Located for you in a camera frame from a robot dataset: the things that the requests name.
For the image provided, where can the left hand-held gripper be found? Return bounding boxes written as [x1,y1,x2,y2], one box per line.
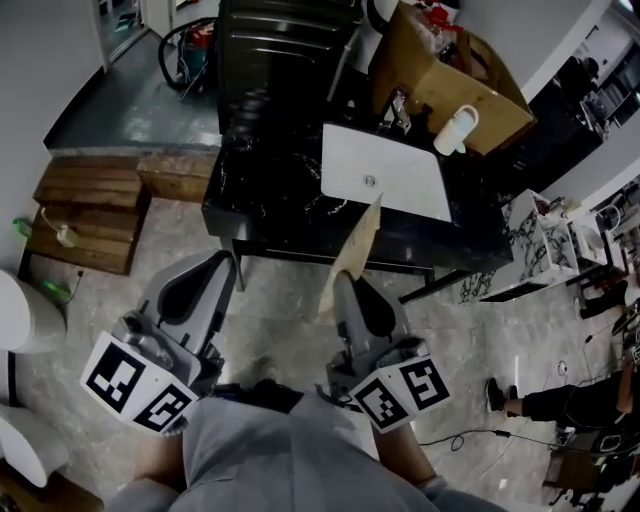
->
[79,249,238,434]

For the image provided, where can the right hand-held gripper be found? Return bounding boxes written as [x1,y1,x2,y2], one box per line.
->
[325,271,451,434]

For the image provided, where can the person's right forearm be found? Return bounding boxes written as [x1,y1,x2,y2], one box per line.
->
[382,419,441,489]

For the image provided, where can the person's left forearm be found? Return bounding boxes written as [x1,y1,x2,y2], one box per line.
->
[132,424,189,496]

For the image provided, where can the black marble vanity counter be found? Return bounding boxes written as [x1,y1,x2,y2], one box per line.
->
[202,127,516,306]

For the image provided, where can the wooden threshold plank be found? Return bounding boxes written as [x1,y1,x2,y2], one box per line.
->
[137,149,221,204]

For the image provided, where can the white sink basin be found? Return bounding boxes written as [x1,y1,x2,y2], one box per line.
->
[319,122,454,224]

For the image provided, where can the wooden step platform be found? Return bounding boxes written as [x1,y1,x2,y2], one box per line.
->
[27,157,151,276]

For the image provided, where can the person's grey shirt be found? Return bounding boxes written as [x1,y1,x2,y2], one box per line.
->
[107,392,481,512]

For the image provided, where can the small white adapter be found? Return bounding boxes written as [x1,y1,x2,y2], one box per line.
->
[42,207,76,247]

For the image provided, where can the white marble pattern cabinet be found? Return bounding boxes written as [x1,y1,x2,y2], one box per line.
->
[459,189,581,304]

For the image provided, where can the white cup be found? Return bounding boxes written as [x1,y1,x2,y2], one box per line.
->
[433,104,480,156]

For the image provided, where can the chrome faucet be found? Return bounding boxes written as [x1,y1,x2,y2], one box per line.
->
[377,88,414,134]

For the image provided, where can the white toilet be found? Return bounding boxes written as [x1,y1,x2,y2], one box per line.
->
[0,404,71,489]

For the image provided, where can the large brown cardboard box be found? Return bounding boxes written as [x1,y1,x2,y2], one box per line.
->
[369,7,536,159]

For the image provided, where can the white shelf rack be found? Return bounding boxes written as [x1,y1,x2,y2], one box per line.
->
[564,197,629,281]

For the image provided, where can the low brown cardboard box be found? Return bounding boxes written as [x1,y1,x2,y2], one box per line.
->
[0,459,106,512]

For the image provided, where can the grey drain pipe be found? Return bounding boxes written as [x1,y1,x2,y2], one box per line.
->
[327,27,361,101]

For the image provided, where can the tall black cabinet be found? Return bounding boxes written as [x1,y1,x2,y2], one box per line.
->
[217,0,361,139]

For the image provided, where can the red and green vacuum cleaner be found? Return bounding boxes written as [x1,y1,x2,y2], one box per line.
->
[158,22,220,94]

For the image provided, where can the red plastic bag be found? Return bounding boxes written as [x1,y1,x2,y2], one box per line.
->
[424,2,461,31]

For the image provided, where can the short black plug cable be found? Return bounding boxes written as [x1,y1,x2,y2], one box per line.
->
[57,270,85,306]

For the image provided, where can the black floor power cable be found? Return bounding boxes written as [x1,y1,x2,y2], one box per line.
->
[419,427,561,451]

